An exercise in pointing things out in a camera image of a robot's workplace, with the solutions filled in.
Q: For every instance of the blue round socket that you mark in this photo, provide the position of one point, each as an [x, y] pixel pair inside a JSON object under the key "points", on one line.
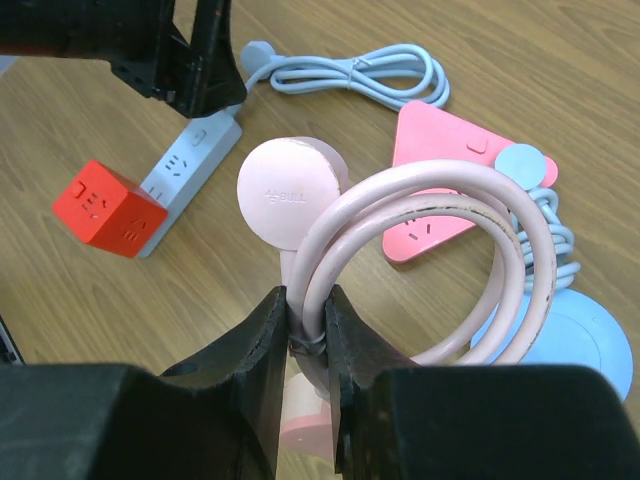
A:
{"points": [[579, 331]]}

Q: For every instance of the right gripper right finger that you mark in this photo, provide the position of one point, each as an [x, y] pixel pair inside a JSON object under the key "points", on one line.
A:
{"points": [[395, 419]]}

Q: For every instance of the blue power strip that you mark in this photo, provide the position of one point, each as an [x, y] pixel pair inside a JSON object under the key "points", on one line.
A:
{"points": [[186, 166]]}

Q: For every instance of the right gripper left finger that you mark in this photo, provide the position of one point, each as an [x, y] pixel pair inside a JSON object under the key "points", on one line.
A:
{"points": [[214, 415]]}

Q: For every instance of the red cube socket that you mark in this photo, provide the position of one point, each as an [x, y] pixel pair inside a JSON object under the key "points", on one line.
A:
{"points": [[105, 210]]}

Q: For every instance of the pink round socket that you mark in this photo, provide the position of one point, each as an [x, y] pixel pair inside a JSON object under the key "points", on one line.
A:
{"points": [[306, 423]]}

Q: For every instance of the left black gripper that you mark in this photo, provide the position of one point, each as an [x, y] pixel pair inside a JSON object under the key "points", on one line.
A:
{"points": [[140, 42]]}

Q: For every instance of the aluminium frame rail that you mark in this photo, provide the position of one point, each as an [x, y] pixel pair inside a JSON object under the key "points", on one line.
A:
{"points": [[9, 353]]}

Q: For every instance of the pink triangular power strip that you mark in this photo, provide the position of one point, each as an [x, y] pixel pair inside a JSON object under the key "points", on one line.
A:
{"points": [[425, 132]]}

